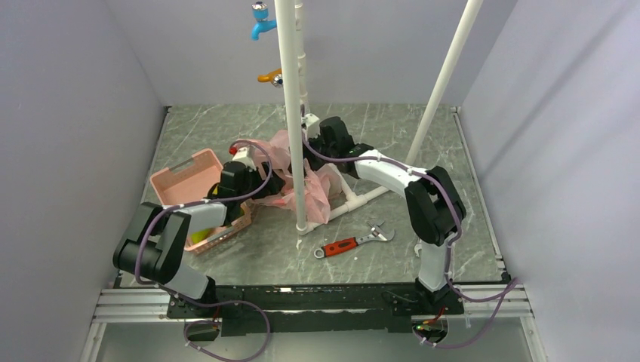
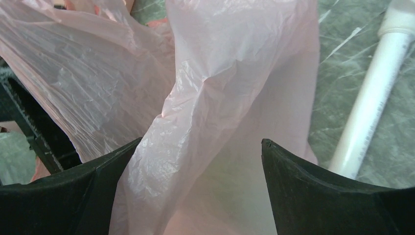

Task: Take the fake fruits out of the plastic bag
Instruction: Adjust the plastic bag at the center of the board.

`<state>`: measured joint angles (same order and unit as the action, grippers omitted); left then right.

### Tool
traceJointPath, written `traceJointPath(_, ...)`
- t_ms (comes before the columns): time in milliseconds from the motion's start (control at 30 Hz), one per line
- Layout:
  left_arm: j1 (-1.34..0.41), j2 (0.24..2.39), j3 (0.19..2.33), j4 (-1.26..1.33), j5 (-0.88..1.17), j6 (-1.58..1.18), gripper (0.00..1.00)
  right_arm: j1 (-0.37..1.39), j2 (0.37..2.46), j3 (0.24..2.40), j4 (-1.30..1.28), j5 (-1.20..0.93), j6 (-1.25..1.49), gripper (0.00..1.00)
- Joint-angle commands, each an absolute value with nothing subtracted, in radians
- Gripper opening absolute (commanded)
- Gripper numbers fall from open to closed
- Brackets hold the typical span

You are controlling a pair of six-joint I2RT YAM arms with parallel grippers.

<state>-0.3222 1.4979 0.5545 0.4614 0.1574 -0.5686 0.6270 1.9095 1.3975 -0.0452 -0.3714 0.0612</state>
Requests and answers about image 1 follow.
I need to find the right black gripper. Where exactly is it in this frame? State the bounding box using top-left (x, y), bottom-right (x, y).
top-left (287, 128), bottom-right (337, 179)

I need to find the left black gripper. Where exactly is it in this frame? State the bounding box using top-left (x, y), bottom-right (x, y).
top-left (237, 161), bottom-right (285, 202)

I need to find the pink plastic bag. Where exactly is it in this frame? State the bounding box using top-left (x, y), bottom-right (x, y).
top-left (235, 130), bottom-right (344, 225)

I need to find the light green fake fruit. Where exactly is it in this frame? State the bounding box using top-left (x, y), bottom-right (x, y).
top-left (190, 229), bottom-right (214, 246)

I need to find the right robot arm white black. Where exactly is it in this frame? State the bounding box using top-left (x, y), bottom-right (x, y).
top-left (301, 114), bottom-right (466, 313)

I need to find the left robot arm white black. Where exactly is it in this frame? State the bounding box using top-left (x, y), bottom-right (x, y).
top-left (112, 161), bottom-right (285, 317)

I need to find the pink plastic basket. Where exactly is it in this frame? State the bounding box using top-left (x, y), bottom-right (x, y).
top-left (149, 149), bottom-right (252, 255)

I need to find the orange faucet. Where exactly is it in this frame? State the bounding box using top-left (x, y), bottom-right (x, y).
top-left (257, 69), bottom-right (283, 87)

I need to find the silver open end wrench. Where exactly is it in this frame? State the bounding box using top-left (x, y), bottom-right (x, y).
top-left (414, 239), bottom-right (423, 258)

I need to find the blue faucet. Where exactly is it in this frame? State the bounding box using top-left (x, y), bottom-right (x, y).
top-left (251, 1), bottom-right (277, 41)

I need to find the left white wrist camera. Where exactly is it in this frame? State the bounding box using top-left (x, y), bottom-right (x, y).
top-left (229, 146), bottom-right (256, 170)

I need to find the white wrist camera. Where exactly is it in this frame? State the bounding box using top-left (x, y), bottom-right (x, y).
top-left (229, 146), bottom-right (256, 170)
top-left (301, 113), bottom-right (321, 139)

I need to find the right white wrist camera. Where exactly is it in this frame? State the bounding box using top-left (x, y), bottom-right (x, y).
top-left (301, 113), bottom-right (321, 139)

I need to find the red handled adjustable wrench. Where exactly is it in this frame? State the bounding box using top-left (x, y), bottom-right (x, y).
top-left (313, 221), bottom-right (395, 259)

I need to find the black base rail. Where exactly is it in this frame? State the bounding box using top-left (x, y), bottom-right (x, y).
top-left (167, 282), bottom-right (464, 336)

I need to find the white PVC pipe frame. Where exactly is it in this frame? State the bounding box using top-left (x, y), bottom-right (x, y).
top-left (274, 1), bottom-right (483, 235)

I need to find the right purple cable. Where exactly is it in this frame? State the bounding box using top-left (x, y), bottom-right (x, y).
top-left (300, 105), bottom-right (521, 351)

